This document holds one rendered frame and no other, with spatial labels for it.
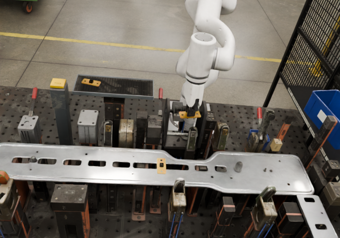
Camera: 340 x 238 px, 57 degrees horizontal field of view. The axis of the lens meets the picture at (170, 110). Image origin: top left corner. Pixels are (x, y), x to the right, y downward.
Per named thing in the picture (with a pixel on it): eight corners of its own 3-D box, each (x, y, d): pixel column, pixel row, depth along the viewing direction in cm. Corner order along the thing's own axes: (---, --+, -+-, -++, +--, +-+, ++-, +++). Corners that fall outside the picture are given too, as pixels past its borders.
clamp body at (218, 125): (200, 184, 167) (215, 135, 143) (198, 167, 176) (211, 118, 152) (217, 184, 168) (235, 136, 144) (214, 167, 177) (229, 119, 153)
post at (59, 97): (58, 153, 171) (48, 89, 142) (61, 143, 176) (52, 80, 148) (73, 154, 171) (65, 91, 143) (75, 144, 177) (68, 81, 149)
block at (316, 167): (297, 221, 156) (323, 186, 137) (289, 200, 165) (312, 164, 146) (302, 222, 157) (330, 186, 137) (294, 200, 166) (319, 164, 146)
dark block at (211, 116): (191, 176, 170) (206, 120, 143) (190, 166, 175) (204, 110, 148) (200, 176, 170) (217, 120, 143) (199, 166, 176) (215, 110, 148)
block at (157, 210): (149, 213, 150) (155, 176, 131) (150, 190, 160) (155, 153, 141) (160, 213, 150) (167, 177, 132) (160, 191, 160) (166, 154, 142)
